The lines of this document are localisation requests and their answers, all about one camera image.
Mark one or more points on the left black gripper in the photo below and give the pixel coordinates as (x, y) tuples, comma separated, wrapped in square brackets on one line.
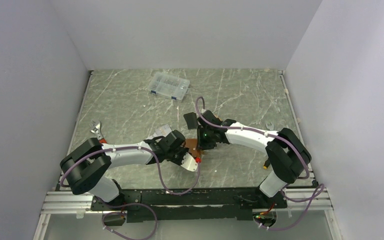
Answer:
[(184, 151)]

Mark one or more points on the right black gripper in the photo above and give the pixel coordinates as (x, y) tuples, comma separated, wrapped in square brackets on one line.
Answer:
[(201, 144)]

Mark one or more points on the brown leather card holder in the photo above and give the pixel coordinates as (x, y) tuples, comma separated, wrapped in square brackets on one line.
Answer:
[(194, 148)]

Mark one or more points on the silver credit card stack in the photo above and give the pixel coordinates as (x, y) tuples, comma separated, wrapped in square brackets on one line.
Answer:
[(161, 131)]

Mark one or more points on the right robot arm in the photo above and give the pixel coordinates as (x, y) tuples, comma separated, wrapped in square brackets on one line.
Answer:
[(287, 155)]

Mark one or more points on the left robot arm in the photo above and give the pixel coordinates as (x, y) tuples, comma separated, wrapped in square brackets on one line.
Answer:
[(84, 168)]

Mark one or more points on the orange credit card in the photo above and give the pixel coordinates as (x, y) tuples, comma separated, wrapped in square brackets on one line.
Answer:
[(218, 118)]

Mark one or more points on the black credit card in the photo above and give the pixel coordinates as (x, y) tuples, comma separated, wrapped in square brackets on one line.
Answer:
[(191, 120)]

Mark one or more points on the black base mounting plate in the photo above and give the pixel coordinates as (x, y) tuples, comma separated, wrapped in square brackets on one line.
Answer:
[(238, 203)]

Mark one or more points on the clear plastic screw box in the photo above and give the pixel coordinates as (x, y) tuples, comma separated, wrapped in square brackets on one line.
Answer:
[(168, 86)]

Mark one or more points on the silver open-end wrench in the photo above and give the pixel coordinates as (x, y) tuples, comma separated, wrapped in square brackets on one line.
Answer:
[(270, 126)]

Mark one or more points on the black yellow small screwdriver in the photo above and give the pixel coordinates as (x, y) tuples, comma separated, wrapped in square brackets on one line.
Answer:
[(266, 164)]

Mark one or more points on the red adjustable wrench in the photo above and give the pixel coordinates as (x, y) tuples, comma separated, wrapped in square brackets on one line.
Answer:
[(96, 130)]

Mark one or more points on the aluminium frame rail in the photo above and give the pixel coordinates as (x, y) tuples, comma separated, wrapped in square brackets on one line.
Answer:
[(61, 203)]

